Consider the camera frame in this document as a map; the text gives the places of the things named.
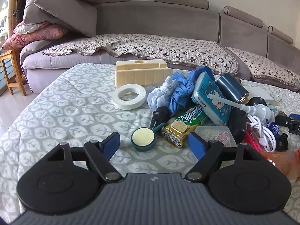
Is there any blue folded umbrella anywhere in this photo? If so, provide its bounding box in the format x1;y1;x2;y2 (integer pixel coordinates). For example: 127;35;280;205
147;66;215;117

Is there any black eyeglass case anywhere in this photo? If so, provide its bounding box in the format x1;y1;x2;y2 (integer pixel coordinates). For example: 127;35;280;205
227;107;247;144

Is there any dark blue cylinder can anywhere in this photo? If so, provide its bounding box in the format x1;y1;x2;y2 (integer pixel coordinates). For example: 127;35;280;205
216;73;249;104

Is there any white cable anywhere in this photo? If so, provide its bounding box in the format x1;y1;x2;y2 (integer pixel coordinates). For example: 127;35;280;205
245;113;277;153

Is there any white tape roll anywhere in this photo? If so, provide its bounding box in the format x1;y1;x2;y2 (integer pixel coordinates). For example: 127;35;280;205
111;84;147;110

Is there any pink pillow lower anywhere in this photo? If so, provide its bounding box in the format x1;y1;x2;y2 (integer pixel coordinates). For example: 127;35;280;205
1;21;70;50

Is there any clear paper clip box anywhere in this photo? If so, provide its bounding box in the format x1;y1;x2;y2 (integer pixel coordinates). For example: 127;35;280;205
195;126;237;147

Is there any cream wooden desk organizer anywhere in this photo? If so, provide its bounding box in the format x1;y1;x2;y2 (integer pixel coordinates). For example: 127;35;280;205
115;59;172;87

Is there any patterned seat cover left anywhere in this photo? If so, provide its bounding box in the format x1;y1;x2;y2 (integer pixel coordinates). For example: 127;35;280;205
44;34;239;75

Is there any gold tin box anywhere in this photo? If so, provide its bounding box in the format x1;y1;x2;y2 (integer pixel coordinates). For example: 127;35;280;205
162;117;201;148

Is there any white flat box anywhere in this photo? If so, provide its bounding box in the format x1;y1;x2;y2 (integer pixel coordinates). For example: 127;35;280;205
245;86;275;104

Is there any black bottle cap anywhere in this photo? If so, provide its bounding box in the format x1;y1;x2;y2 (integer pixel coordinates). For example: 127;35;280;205
149;106;170;128

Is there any patterned seat cover middle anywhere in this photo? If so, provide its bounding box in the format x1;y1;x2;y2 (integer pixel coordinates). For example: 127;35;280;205
226;47;299;92

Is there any grey sofa cushion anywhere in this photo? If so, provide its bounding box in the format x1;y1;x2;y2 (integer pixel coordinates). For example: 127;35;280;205
23;0;98;37

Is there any green round compact mirror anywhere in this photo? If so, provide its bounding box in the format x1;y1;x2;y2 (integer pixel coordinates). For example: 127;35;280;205
131;122;167;152

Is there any leaf patterned table cloth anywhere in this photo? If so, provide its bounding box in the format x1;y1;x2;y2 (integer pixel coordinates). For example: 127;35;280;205
1;64;299;224

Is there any wooden stool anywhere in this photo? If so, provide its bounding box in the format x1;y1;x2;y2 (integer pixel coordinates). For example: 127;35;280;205
0;49;28;97

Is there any white spray pump bottle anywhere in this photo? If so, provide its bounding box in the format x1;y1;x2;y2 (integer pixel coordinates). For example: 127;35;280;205
207;94;275;123

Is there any patterned seat cover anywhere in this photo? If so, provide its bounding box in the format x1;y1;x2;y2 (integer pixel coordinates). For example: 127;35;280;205
44;34;239;75
226;47;299;92

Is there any blue tissue pack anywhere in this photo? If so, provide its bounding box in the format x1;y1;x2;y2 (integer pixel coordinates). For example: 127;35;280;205
191;71;232;126

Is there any green doublemint gum pack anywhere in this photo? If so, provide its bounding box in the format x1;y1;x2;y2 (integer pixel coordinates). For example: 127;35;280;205
175;105;207;125

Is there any grey sectional sofa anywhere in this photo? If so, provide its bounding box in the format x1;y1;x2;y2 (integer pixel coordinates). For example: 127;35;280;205
20;0;299;93

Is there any orange snack packet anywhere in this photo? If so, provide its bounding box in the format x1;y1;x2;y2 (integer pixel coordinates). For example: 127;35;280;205
260;149;300;181

